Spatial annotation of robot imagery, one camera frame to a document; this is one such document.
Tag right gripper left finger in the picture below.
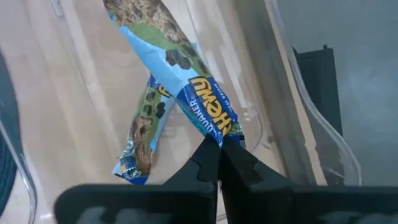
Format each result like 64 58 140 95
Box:
54 135 222 224

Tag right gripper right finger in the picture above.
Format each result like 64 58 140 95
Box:
220 135 398 224

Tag dark blue Chewy granola bar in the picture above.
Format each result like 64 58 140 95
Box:
111 74 184 185
102 0 246 149

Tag clear plastic bin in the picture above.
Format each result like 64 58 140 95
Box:
0 0 363 224

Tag round dark placemat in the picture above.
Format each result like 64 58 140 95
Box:
0 52 21 215

